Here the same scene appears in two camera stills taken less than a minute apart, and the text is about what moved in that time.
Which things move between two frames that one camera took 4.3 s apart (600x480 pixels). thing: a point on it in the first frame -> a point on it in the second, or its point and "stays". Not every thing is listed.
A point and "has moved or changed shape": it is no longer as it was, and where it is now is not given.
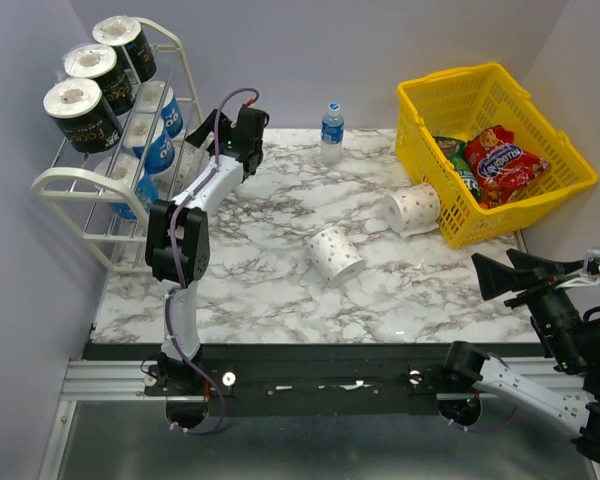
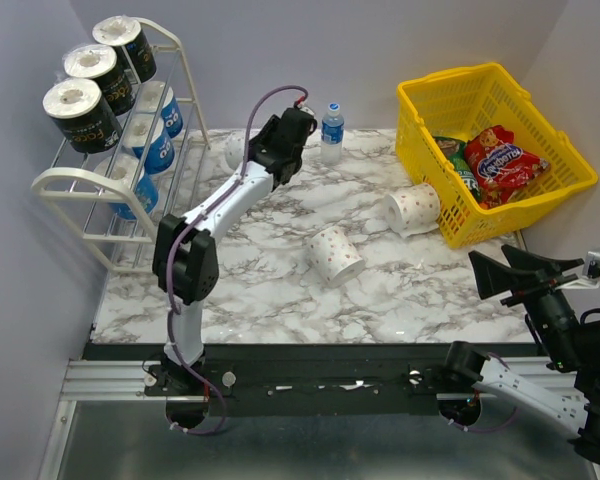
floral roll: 336,256 stays
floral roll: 188,163 has moved or changed shape
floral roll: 412,209 stays
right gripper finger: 496,279 stays
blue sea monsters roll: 156,97 stays
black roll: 78,109 -> 100,64
